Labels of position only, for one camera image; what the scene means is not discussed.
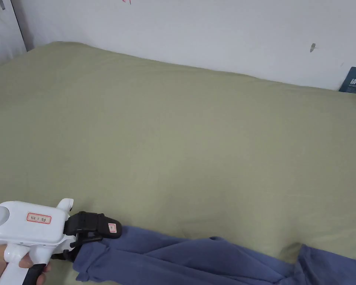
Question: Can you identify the dark blue shirt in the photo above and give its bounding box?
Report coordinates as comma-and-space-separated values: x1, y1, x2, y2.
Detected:
72, 225, 356, 285

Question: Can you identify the bed with pale green sheet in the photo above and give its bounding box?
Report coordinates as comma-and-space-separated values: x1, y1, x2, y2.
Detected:
0, 41, 356, 285

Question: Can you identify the dark blue printed sign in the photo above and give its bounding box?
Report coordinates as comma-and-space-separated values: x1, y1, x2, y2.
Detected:
338, 66, 356, 96

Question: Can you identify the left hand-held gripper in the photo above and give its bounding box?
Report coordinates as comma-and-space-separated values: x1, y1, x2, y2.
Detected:
0, 198, 123, 285

